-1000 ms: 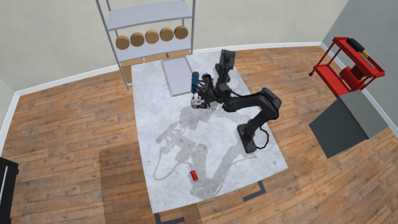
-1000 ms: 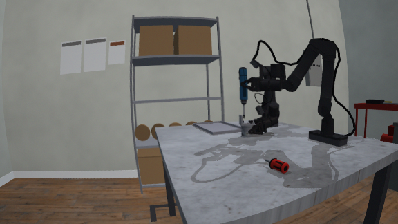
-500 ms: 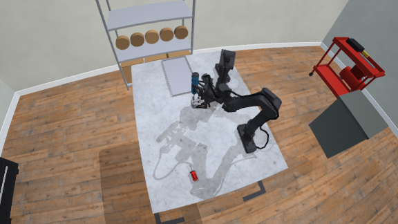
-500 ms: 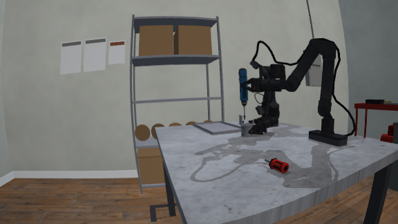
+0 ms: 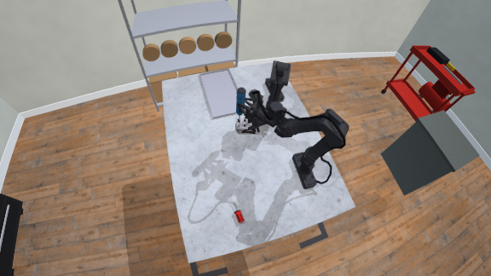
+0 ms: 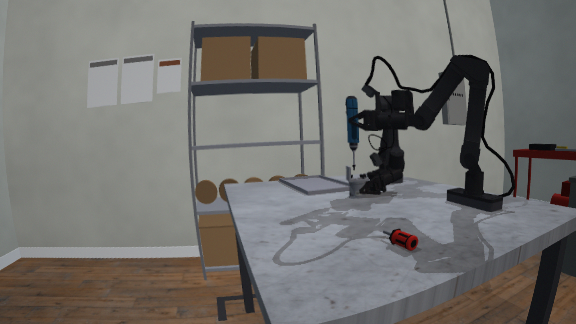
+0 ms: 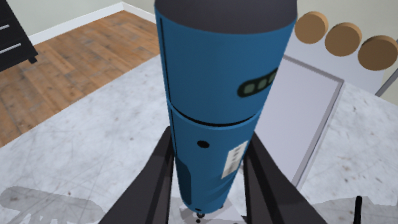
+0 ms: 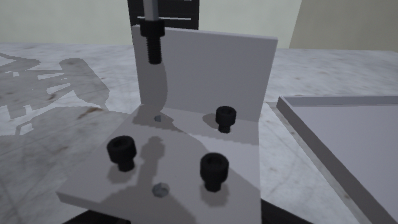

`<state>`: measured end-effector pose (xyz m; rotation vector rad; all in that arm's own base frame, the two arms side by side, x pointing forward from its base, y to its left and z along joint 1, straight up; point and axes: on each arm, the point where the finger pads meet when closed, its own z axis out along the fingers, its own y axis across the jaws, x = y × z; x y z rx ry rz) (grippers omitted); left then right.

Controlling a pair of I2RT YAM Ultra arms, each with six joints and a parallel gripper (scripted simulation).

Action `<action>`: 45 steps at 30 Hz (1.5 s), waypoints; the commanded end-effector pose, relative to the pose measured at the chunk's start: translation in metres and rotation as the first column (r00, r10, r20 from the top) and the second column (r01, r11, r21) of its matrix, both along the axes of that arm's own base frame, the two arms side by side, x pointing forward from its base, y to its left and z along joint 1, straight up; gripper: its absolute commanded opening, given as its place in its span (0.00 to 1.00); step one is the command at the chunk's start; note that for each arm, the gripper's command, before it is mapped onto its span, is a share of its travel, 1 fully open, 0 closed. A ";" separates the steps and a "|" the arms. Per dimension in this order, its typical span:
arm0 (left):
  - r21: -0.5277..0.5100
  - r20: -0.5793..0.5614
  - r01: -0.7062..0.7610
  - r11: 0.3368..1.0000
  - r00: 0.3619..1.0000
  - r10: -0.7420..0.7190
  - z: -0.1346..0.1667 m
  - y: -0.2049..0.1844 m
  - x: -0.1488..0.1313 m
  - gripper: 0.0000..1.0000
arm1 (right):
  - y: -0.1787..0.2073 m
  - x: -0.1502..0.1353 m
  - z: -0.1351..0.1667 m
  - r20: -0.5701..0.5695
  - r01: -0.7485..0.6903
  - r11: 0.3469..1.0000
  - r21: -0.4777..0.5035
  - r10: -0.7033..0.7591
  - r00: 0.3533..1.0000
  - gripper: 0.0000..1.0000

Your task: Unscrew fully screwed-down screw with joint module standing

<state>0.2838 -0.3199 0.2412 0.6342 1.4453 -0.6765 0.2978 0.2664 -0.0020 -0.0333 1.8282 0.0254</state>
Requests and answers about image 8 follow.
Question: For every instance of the black screw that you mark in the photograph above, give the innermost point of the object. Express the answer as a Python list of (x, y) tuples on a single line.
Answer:
[(225, 117), (121, 151), (153, 30), (214, 170)]

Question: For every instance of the light grey shallow tray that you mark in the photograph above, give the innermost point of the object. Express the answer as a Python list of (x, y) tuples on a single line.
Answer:
[(363, 130)]

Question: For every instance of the grey l-shaped bracket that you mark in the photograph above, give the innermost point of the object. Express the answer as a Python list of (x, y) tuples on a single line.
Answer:
[(174, 127)]

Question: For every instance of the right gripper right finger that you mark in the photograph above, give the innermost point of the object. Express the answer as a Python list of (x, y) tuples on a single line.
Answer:
[(271, 214)]

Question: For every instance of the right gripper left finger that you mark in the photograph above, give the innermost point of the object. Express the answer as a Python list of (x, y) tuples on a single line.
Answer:
[(93, 217)]

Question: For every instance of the dark blue electric screwdriver barrel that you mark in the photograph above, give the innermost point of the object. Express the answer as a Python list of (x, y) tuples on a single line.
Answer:
[(151, 10)]

